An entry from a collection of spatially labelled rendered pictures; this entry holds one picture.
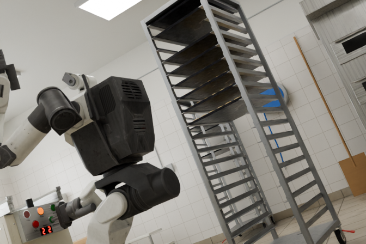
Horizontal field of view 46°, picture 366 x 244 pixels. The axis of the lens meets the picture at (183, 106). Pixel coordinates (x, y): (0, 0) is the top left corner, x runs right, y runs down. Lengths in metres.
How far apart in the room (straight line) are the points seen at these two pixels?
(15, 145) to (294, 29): 4.60
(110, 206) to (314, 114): 4.22
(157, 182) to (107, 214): 0.23
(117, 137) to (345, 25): 3.43
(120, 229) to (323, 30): 3.42
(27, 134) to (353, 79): 3.54
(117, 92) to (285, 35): 4.36
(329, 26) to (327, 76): 1.08
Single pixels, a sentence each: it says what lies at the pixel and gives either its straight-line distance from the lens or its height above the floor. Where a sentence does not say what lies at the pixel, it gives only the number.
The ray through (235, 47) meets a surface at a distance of 2.83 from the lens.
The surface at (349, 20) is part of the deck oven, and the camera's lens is 4.66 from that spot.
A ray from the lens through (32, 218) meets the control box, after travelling 2.10.
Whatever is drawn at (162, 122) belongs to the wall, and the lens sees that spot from 6.16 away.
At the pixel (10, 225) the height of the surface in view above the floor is 0.79.
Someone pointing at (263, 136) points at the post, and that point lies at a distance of 2.48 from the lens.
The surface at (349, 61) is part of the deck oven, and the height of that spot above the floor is 1.30.
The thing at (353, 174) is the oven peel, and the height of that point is 0.23.
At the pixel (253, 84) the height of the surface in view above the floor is 1.13.
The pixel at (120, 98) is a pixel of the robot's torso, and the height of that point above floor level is 1.02.
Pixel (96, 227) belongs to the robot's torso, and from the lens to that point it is 1.69.
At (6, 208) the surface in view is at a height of 0.86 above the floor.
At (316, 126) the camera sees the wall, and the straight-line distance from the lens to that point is 5.56.
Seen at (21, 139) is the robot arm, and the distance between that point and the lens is 1.59.
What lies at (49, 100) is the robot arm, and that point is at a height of 1.09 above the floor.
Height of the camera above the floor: 0.58
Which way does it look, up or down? 12 degrees up
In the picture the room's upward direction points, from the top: 22 degrees counter-clockwise
